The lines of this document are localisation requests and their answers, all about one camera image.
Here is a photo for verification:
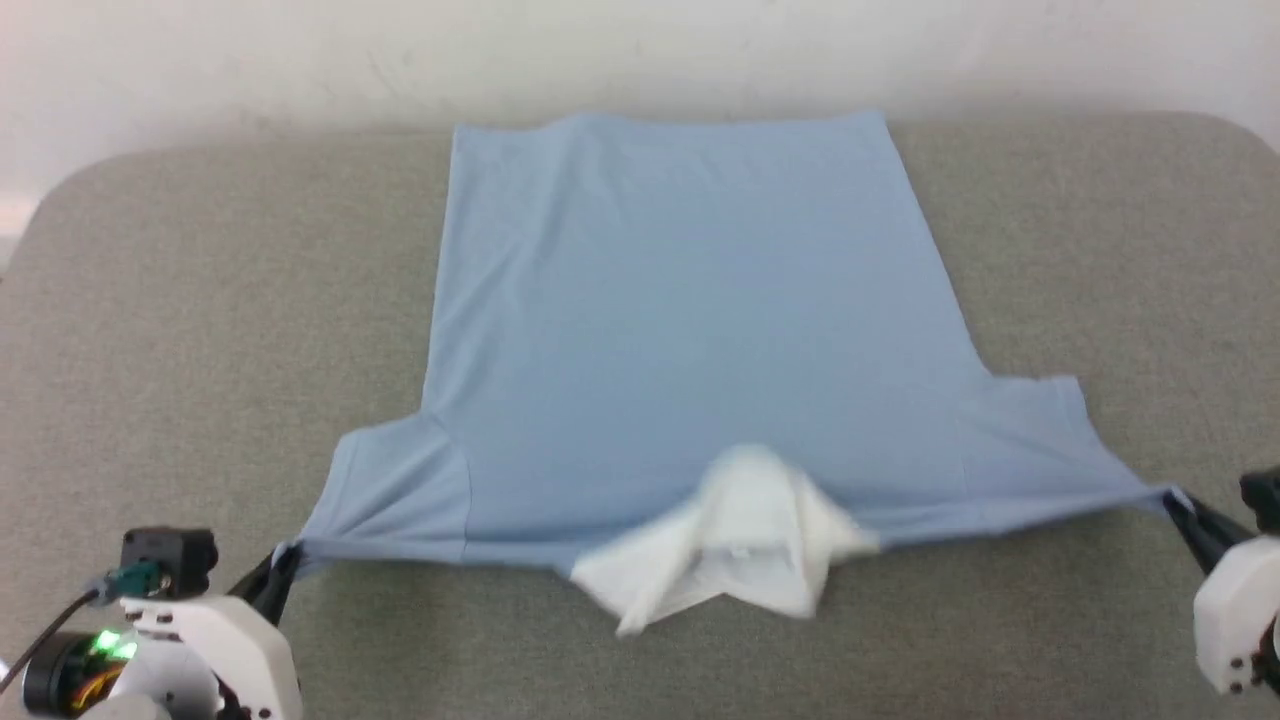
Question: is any black left cable green plug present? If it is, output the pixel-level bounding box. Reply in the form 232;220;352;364
0;562;166;696

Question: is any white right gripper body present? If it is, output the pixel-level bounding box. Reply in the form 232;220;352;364
1195;535;1280;696

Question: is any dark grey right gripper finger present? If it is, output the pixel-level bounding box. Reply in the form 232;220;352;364
1168;490;1251;546
1170;505;1236;573

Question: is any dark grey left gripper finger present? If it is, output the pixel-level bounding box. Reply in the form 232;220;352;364
228;543;301;604
255;562;302;623

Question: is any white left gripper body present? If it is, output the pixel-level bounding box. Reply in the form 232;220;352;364
125;595;303;720

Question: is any light blue t-shirt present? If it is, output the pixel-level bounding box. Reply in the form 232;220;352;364
295;110;1186;636

